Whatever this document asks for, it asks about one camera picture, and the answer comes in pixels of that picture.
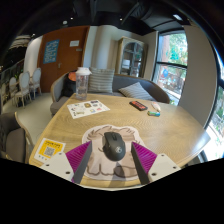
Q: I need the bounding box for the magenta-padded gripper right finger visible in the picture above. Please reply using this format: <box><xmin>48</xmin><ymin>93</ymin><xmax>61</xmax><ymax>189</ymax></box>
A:
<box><xmin>130</xmin><ymin>141</ymin><xmax>182</xmax><ymax>185</ymax></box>

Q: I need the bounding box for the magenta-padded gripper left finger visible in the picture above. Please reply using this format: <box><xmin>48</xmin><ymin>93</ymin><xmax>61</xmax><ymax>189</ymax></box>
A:
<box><xmin>39</xmin><ymin>140</ymin><xmax>93</xmax><ymax>185</ymax></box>

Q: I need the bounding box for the black computer mouse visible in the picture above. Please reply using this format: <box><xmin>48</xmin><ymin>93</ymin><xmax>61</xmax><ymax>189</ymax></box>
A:
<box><xmin>101</xmin><ymin>131</ymin><xmax>127</xmax><ymax>162</ymax></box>

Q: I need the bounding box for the cartoon print mouse pad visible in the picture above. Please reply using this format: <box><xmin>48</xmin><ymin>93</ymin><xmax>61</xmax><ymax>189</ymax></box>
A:
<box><xmin>81</xmin><ymin>124</ymin><xmax>148</xmax><ymax>182</ymax></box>

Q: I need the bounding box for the yellow square table sticker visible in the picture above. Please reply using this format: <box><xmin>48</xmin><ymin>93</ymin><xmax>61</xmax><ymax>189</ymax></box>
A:
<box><xmin>33</xmin><ymin>137</ymin><xmax>67</xmax><ymax>164</ymax></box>

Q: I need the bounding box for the grey upholstered chair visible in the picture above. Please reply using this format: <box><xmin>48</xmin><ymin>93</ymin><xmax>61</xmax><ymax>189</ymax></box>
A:
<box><xmin>0</xmin><ymin>111</ymin><xmax>34</xmax><ymax>164</ymax></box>

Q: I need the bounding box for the white sticker sheet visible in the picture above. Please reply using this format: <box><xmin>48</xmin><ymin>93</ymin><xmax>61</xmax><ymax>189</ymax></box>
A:
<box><xmin>66</xmin><ymin>99</ymin><xmax>111</xmax><ymax>120</ymax></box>

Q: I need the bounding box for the black box with orange print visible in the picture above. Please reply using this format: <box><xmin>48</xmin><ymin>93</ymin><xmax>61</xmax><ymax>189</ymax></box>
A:
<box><xmin>129</xmin><ymin>100</ymin><xmax>149</xmax><ymax>112</ymax></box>

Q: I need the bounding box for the grey curved sofa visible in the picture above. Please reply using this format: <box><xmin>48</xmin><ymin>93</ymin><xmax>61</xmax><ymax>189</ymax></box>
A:
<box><xmin>49</xmin><ymin>71</ymin><xmax>171</xmax><ymax>117</ymax></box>

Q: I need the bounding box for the flat striped grey pillow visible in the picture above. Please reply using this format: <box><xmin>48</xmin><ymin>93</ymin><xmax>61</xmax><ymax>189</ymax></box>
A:
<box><xmin>118</xmin><ymin>81</ymin><xmax>157</xmax><ymax>102</ymax></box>

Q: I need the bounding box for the black bag with orange top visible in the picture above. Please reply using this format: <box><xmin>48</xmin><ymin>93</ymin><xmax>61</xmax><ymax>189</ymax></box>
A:
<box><xmin>61</xmin><ymin>70</ymin><xmax>78</xmax><ymax>98</ymax></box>

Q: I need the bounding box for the clear bottle with white lid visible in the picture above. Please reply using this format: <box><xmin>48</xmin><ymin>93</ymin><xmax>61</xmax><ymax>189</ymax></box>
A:
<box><xmin>74</xmin><ymin>66</ymin><xmax>93</xmax><ymax>101</ymax></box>

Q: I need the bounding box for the group of white chairs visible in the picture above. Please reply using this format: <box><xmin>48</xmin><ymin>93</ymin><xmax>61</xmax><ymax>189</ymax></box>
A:
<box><xmin>8</xmin><ymin>67</ymin><xmax>43</xmax><ymax>108</ymax></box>

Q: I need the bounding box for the square striped grey pillow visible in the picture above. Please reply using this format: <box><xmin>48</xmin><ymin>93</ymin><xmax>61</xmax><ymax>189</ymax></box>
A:
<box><xmin>87</xmin><ymin>67</ymin><xmax>116</xmax><ymax>94</ymax></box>

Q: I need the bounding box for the black framed window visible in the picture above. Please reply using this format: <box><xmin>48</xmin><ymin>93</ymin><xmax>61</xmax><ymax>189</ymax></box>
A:
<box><xmin>152</xmin><ymin>29</ymin><xmax>188</xmax><ymax>106</ymax></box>

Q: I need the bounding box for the brown wooden door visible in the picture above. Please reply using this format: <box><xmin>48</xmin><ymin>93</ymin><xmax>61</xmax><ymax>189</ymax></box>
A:
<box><xmin>37</xmin><ymin>25</ymin><xmax>90</xmax><ymax>94</ymax></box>

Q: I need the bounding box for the glass door wooden cabinet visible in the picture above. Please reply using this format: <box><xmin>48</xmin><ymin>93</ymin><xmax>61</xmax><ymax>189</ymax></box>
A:
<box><xmin>114</xmin><ymin>35</ymin><xmax>149</xmax><ymax>79</ymax></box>

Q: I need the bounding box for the blue poster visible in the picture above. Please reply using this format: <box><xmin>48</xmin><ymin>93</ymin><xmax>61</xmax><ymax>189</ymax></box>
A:
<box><xmin>42</xmin><ymin>39</ymin><xmax>60</xmax><ymax>65</ymax></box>

